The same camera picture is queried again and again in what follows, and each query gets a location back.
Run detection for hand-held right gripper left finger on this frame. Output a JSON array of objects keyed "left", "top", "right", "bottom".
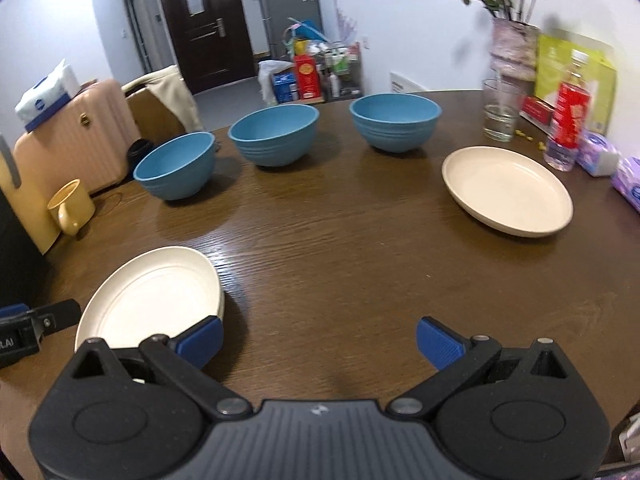
[{"left": 71, "top": 316, "right": 252, "bottom": 421}]

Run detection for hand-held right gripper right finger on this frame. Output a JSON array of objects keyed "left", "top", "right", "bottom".
[{"left": 386, "top": 316, "right": 571, "bottom": 421}]

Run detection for blue bowl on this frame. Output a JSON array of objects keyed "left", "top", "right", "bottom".
[
  {"left": 227, "top": 104, "right": 320, "bottom": 168},
  {"left": 349, "top": 93, "right": 443, "bottom": 153},
  {"left": 133, "top": 131, "right": 217, "bottom": 202}
]

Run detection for yellow mug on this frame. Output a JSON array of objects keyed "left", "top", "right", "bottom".
[{"left": 47, "top": 179, "right": 96, "bottom": 237}]

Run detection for pink suitcase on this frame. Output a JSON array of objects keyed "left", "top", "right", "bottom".
[{"left": 13, "top": 79, "right": 144, "bottom": 196}]

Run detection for black cylinder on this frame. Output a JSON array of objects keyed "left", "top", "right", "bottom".
[{"left": 126, "top": 138, "right": 156, "bottom": 174}]

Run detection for white tissue pack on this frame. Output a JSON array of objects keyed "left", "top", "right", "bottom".
[{"left": 14, "top": 58, "right": 81, "bottom": 129}]

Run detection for wooden chair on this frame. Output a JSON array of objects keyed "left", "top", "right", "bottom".
[{"left": 121, "top": 82, "right": 188, "bottom": 143}]

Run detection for scattered yellow kernels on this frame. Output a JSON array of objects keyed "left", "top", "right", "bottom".
[{"left": 514, "top": 130, "right": 549, "bottom": 151}]

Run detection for drinking glass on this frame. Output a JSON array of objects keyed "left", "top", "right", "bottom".
[{"left": 482, "top": 78, "right": 524, "bottom": 142}]

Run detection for purple tissue pack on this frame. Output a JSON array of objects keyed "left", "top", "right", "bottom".
[
  {"left": 574, "top": 132, "right": 621, "bottom": 177},
  {"left": 610, "top": 156, "right": 640, "bottom": 211}
]

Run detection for chair with beige cloth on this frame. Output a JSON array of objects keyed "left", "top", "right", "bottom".
[{"left": 121, "top": 64, "right": 204, "bottom": 136}]

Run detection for small red box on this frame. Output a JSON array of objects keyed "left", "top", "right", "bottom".
[{"left": 519, "top": 96, "right": 556, "bottom": 129}]

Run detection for red label bottle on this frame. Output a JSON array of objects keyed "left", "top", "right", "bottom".
[{"left": 543, "top": 49, "right": 596, "bottom": 172}]

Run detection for white board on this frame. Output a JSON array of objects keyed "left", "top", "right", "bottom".
[{"left": 389, "top": 71, "right": 426, "bottom": 95}]

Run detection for blue box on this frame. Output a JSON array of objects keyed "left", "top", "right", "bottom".
[{"left": 272, "top": 71, "right": 300, "bottom": 104}]

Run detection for white plastic bag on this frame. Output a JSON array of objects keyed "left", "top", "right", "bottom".
[{"left": 257, "top": 59, "right": 294, "bottom": 107}]

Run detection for green yellow box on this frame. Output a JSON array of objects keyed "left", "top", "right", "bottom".
[{"left": 533, "top": 34, "right": 617, "bottom": 134}]

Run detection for grey interior door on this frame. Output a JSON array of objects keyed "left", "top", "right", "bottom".
[{"left": 118, "top": 0, "right": 154, "bottom": 76}]

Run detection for mottled pink vase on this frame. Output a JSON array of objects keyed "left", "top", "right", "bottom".
[{"left": 489, "top": 17, "right": 541, "bottom": 81}]

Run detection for dark entrance door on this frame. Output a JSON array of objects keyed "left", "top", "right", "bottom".
[{"left": 155, "top": 0, "right": 256, "bottom": 95}]

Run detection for blue bag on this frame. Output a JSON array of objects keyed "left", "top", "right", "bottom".
[{"left": 284, "top": 17, "right": 327, "bottom": 56}]

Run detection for grey refrigerator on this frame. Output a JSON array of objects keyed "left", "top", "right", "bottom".
[{"left": 252, "top": 0, "right": 324, "bottom": 61}]

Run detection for wire rack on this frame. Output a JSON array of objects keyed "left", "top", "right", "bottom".
[{"left": 320, "top": 42, "right": 364, "bottom": 101}]

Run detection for purple wall decoration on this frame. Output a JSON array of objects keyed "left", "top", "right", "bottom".
[{"left": 333, "top": 0, "right": 359, "bottom": 44}]

